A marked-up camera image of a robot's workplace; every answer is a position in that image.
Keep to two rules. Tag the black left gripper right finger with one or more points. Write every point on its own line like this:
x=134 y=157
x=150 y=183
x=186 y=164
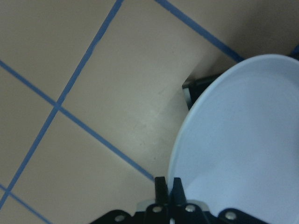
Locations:
x=178 y=197

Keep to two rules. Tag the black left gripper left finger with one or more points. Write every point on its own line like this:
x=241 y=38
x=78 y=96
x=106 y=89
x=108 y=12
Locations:
x=161 y=191

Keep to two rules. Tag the black plate rack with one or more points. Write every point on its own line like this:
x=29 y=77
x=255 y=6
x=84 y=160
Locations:
x=193 y=88

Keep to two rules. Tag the light blue plate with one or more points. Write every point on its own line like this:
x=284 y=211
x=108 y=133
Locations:
x=238 y=146

